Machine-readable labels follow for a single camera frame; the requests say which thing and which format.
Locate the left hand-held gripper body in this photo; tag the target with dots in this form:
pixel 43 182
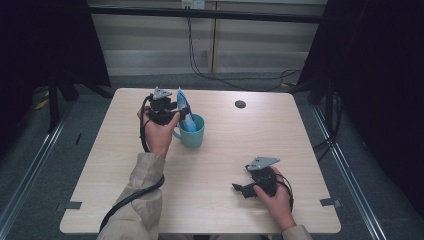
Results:
pixel 160 111

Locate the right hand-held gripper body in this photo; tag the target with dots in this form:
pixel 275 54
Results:
pixel 265 181

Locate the blue and white toothpaste tube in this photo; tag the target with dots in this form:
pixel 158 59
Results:
pixel 184 100

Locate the teal mug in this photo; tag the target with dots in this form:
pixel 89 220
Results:
pixel 193 138

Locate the person's right hand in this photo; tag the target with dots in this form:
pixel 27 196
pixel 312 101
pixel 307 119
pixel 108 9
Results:
pixel 278 203

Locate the person's left hand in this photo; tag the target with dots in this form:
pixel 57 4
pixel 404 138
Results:
pixel 158 138

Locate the dark round table grommet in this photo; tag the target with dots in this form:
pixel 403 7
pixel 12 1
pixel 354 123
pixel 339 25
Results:
pixel 240 104

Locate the grey tape strip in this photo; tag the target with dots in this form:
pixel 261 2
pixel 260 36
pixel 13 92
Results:
pixel 73 205
pixel 330 202

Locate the black horizontal bar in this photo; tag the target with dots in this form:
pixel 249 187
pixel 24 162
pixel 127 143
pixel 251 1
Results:
pixel 200 14

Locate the black stand legs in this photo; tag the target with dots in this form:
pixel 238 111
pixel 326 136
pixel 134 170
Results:
pixel 53 106

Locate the yellow floor tape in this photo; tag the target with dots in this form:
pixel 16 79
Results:
pixel 41 104

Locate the black curtain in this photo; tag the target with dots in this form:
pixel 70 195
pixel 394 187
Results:
pixel 43 50
pixel 383 83

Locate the metal floor rail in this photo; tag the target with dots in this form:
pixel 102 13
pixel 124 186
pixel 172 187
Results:
pixel 346 173
pixel 36 156

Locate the white wall outlet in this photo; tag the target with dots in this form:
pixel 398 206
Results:
pixel 193 4

